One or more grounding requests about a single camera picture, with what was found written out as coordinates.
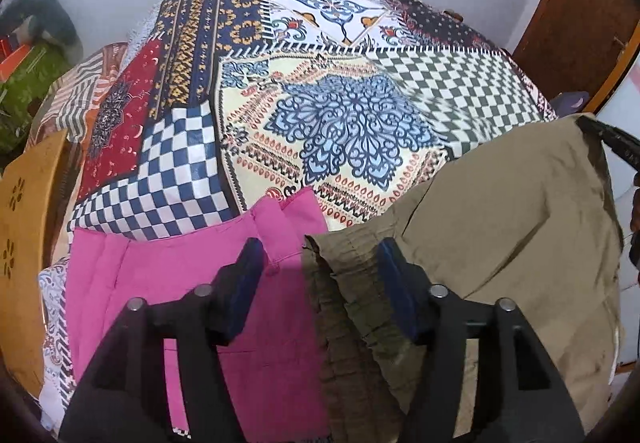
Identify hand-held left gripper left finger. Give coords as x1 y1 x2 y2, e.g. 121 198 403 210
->
59 238 266 443

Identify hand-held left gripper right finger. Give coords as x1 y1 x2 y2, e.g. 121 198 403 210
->
376 238 586 443

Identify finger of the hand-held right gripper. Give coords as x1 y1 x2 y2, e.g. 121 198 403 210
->
575 116 640 171

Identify pink pants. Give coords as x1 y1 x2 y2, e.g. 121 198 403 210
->
65 186 331 434

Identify purple cloth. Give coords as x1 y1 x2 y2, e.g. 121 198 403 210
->
555 90 592 118

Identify brown wooden door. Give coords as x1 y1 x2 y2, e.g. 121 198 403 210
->
510 0 640 114

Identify patchwork patterned bed sheet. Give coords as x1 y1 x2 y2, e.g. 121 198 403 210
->
37 0 561 439

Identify wooden panel with flower cutouts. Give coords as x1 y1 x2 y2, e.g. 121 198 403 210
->
0 128 71 399

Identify brown striped pillow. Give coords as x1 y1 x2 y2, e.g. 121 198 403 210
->
30 42 132 144

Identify green patterned cloth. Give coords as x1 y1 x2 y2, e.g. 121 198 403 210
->
0 43 71 154

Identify teal plush toy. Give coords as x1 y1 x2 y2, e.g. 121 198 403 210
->
0 0 83 54

